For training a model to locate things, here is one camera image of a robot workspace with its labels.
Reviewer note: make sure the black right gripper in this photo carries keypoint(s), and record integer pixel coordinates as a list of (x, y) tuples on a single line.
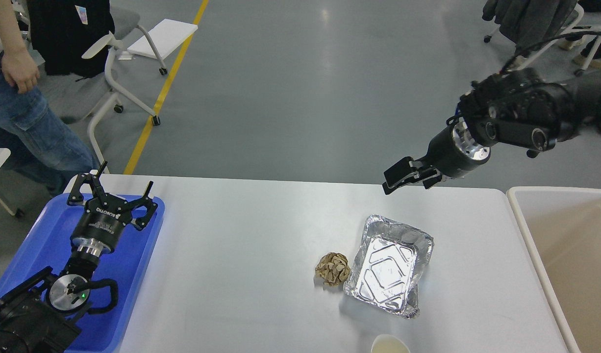
[(452, 153)]

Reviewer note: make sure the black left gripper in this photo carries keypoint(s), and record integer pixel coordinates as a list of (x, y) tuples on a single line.
[(104, 219)]

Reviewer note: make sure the white paper cup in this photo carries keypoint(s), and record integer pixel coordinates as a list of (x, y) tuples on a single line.
[(386, 343)]

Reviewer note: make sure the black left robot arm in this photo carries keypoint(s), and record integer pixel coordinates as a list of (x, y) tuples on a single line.
[(72, 285)]

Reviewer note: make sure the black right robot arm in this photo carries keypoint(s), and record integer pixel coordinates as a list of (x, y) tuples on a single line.
[(513, 107)]

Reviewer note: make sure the bystander hand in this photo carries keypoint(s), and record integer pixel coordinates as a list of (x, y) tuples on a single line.
[(20, 70)]

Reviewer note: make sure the blue plastic tray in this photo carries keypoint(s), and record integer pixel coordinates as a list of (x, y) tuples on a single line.
[(48, 244)]

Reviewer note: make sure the aluminium foil tray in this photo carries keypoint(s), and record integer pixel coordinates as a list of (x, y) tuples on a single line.
[(388, 266)]

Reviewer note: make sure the grey office chair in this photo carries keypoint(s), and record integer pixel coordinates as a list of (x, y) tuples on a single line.
[(73, 98)]

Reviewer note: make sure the crumpled brown paper ball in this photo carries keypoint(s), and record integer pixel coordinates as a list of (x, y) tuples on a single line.
[(333, 269)]

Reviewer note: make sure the bystander in blue jeans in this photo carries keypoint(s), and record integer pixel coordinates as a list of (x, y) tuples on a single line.
[(43, 149)]

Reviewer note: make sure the beige plastic bin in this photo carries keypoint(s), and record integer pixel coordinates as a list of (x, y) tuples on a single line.
[(561, 227)]

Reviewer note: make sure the black jacket on chair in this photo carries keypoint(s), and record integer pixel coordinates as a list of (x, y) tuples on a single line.
[(63, 30)]

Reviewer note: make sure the white foam board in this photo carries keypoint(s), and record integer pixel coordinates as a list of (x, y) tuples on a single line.
[(162, 39)]

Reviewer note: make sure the dark grey coat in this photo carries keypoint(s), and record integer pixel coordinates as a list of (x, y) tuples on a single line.
[(527, 22)]

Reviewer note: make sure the white chair with coat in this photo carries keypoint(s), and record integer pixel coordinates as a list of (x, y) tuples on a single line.
[(567, 43)]

